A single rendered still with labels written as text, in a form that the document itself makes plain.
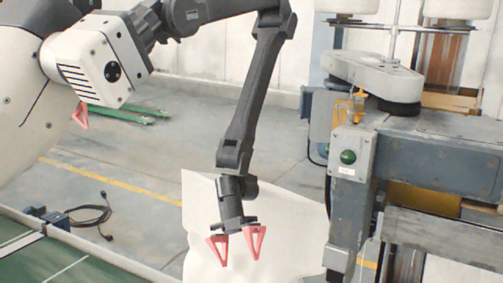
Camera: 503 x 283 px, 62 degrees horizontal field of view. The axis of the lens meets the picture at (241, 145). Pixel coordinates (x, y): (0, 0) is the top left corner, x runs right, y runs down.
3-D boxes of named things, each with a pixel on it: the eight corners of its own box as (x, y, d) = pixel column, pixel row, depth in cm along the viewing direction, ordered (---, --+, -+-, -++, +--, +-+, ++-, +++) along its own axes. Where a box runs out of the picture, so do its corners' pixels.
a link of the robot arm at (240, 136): (255, 10, 111) (291, 6, 105) (266, 22, 115) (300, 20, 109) (206, 161, 101) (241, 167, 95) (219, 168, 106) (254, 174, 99)
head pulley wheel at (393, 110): (371, 112, 88) (373, 101, 88) (380, 104, 96) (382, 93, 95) (416, 119, 84) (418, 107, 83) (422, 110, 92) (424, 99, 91)
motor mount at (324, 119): (306, 141, 127) (311, 89, 121) (313, 136, 132) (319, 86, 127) (403, 161, 114) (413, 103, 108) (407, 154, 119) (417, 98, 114)
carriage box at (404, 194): (356, 206, 115) (372, 94, 105) (383, 167, 143) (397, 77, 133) (454, 231, 104) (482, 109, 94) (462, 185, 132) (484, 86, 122)
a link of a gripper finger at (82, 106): (99, 121, 124) (82, 95, 125) (78, 125, 118) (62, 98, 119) (88, 133, 128) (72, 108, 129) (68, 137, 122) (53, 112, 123)
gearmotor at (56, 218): (15, 229, 237) (11, 207, 232) (38, 219, 249) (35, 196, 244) (49, 246, 223) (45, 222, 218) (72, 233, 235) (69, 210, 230)
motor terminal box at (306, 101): (298, 128, 128) (301, 90, 124) (297, 119, 138) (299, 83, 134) (325, 129, 127) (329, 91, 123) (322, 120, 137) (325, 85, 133)
